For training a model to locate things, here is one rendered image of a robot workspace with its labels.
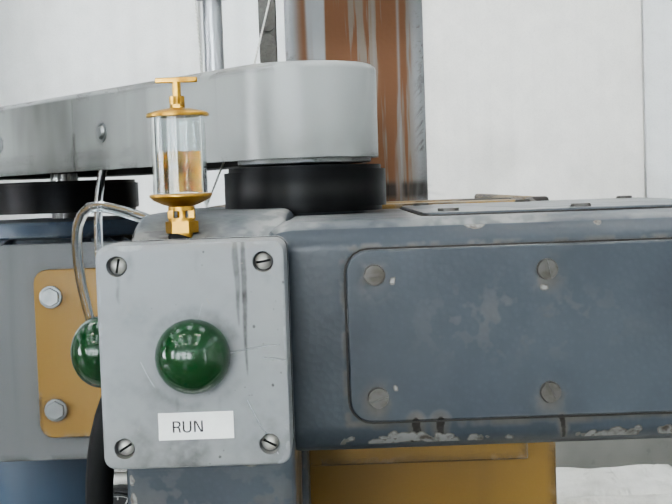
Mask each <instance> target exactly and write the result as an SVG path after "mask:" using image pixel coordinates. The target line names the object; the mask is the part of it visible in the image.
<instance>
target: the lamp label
mask: <svg viewBox="0 0 672 504"><path fill-rule="evenodd" d="M158 428H159V441H166V440H194V439H223V438H234V418H233V411H211V412H183V413H158Z"/></svg>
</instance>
